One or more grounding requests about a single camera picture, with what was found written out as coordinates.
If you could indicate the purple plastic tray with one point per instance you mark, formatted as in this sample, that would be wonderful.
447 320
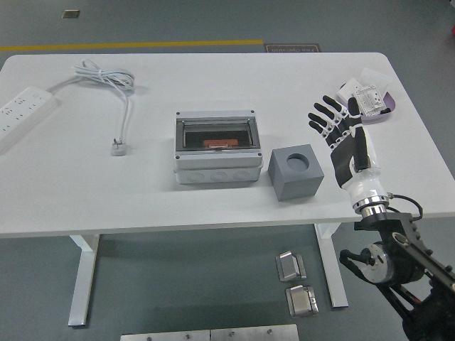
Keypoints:
373 119

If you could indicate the translucent plastic bag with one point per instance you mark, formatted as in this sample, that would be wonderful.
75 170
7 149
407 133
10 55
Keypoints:
373 76

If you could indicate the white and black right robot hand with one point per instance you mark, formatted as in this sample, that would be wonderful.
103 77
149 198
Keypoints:
362 177

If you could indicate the brass floor socket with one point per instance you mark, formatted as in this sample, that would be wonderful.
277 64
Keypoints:
70 13

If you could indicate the grey plastic junction box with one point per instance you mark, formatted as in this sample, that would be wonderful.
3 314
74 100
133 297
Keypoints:
217 167

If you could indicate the orange cylindrical battery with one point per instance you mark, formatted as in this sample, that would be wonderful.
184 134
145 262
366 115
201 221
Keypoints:
220 143

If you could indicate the dark floor sign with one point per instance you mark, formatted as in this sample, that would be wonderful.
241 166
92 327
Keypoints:
293 49

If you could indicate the printed white packet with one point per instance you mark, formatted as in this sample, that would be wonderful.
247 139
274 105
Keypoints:
371 99

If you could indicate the white table leg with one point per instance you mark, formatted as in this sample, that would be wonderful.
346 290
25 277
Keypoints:
336 284
83 277

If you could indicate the small black item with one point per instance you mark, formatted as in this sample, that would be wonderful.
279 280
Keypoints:
385 111

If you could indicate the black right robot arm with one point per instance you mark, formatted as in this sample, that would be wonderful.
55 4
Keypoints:
409 248

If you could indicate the metal base plate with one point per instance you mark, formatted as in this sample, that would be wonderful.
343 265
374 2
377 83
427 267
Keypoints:
167 336
254 334

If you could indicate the transparent grey-framed box lid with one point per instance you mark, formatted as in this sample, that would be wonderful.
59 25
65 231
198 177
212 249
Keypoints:
217 121

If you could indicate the grey block with round hole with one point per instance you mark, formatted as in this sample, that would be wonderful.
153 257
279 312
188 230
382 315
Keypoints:
295 184

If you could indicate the white power strip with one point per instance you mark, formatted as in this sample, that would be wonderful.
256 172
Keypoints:
21 110

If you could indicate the yellow floor tape line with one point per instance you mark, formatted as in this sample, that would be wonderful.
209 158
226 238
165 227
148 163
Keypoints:
124 45

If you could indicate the plain white card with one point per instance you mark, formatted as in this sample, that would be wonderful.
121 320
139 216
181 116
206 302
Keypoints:
346 89

